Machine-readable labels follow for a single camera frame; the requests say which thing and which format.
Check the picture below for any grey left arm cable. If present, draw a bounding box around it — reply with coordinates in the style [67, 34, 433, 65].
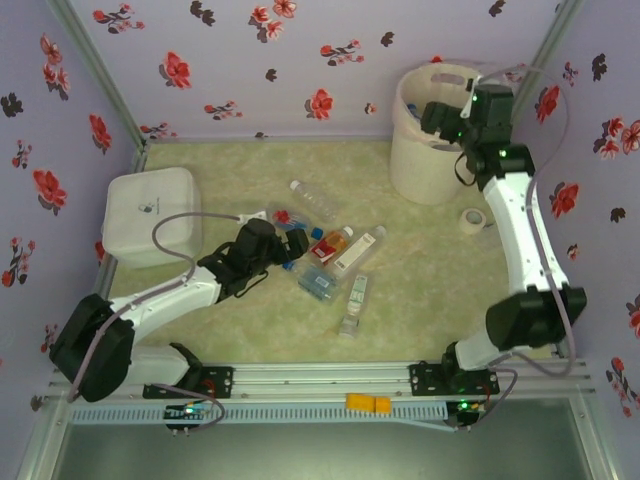
[64, 212, 242, 432]

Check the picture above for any clear bottle red flower print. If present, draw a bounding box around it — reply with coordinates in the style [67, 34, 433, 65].
[267, 202, 324, 241]

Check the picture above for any square bottle blue label blue cap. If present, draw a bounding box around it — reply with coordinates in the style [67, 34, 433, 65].
[282, 259, 339, 304]

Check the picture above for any aluminium frame post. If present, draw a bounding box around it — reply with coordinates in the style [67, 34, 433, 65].
[47, 0, 150, 151]
[509, 0, 586, 151]

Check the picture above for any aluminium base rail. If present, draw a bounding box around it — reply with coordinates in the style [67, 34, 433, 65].
[47, 358, 596, 401]

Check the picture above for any grey slotted cable duct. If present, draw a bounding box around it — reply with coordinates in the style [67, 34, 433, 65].
[67, 403, 449, 427]

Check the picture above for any cream plastic waste bin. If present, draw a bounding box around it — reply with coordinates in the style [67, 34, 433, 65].
[389, 62, 515, 205]

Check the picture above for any clear unlabelled bottle white cap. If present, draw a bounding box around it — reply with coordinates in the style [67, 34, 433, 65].
[289, 179, 340, 224]

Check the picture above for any grey right arm cable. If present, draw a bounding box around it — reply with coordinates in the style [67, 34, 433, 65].
[452, 63, 579, 432]

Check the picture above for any clear bottle green white label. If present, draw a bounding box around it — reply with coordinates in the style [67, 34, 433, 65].
[338, 272, 371, 340]

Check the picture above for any bottle red orange label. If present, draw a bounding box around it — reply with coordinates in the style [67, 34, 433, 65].
[307, 225, 355, 266]

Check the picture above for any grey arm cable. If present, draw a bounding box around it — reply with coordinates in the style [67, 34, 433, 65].
[64, 212, 242, 432]
[452, 63, 579, 432]

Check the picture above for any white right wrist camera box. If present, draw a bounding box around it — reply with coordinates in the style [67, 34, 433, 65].
[459, 77, 477, 121]

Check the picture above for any white lidded plastic box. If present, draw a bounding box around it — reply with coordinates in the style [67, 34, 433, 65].
[101, 167, 204, 271]

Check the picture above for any beige masking tape roll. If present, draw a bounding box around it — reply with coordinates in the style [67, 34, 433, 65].
[459, 207, 489, 234]

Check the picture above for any black looped wrist cable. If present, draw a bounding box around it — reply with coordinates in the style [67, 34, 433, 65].
[232, 272, 269, 300]
[453, 149, 477, 187]

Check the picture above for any aluminium lower frame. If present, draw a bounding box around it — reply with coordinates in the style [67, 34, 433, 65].
[17, 394, 624, 480]

